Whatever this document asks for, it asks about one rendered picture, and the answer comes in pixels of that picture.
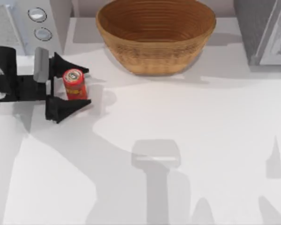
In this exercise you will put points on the red and yellow can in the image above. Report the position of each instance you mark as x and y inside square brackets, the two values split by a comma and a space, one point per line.
[75, 85]

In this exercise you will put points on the pale grey rounded box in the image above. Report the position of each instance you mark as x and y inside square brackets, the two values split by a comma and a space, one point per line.
[40, 65]

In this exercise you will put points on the small round microwave knob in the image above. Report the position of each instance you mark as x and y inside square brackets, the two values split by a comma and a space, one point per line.
[43, 34]

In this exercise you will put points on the large round microwave knob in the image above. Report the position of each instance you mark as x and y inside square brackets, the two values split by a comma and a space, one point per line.
[37, 14]

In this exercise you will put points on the pale microwave oven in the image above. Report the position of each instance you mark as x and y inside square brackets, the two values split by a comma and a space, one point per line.
[18, 21]

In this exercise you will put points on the brown woven basket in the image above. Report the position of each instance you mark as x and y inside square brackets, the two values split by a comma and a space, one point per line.
[154, 35]

